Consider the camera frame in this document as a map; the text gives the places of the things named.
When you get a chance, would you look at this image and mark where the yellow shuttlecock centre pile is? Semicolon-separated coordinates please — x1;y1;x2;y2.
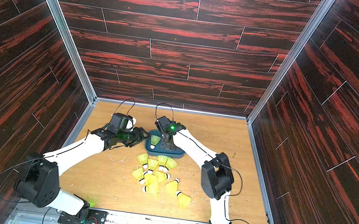
144;171;158;186

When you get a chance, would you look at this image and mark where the teal plastic storage box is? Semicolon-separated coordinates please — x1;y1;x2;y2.
144;129;185;159

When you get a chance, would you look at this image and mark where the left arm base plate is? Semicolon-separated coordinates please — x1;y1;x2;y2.
57;208;108;224

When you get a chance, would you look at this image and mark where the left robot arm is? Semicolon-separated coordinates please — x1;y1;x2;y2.
15;124;150;223

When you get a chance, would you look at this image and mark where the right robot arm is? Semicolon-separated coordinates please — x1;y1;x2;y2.
155;116;234;224

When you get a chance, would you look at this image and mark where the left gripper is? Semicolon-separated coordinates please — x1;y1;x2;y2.
115;124;152;150

